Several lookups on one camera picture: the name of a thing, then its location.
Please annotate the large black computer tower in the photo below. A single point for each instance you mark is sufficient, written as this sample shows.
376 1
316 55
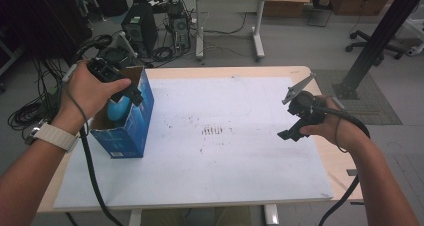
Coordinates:
141 26

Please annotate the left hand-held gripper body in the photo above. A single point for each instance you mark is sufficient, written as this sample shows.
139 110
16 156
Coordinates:
106 67

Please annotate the metal bracket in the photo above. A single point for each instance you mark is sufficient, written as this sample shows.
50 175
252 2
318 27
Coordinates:
351 172

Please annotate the person's left hand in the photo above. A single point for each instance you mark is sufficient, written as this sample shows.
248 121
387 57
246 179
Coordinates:
86 96

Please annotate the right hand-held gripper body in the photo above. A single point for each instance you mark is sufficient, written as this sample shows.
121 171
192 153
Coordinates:
305 109

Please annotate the white mat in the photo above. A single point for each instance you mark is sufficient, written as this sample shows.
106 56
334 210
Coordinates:
233 152

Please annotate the dark curtain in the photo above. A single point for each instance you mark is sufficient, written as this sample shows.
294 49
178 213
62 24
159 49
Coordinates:
40 22

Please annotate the brown cardboard box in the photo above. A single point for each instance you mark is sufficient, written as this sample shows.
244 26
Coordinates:
286 4

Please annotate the small black computer tower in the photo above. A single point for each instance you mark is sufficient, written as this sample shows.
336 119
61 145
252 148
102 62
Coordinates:
180 29

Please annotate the blue cardboard box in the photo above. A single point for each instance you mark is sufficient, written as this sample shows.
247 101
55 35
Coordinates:
133 132

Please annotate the black office chair base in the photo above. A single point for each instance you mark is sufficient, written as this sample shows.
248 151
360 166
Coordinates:
366 44

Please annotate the blue bottle with white cap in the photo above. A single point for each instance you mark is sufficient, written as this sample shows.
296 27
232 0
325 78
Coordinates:
118 111

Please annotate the white band wristwatch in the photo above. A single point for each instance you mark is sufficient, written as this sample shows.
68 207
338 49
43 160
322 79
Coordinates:
55 136

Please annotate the grey floor mat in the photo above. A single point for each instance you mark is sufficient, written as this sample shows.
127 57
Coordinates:
373 109

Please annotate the person's right hand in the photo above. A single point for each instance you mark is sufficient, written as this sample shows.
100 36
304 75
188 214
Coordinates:
336 129

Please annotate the black metal post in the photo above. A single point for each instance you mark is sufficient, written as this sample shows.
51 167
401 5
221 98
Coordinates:
376 42

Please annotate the white table leg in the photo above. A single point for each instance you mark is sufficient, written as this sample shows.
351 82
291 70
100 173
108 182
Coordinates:
270 214
136 218

